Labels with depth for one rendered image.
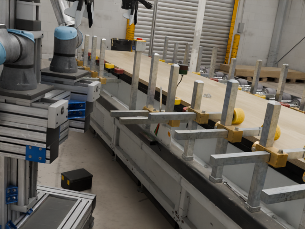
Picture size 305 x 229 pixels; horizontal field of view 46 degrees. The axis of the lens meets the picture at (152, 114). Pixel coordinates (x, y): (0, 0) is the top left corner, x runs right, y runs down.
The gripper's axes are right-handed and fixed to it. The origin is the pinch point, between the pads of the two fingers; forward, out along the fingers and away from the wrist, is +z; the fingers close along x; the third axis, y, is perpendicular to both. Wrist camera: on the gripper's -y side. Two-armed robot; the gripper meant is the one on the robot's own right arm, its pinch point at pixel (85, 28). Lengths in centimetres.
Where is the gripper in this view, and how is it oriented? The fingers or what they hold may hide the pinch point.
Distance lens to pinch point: 127.7
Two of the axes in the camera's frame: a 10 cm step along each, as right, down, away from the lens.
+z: -1.2, 9.6, 2.7
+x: -1.5, 2.5, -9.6
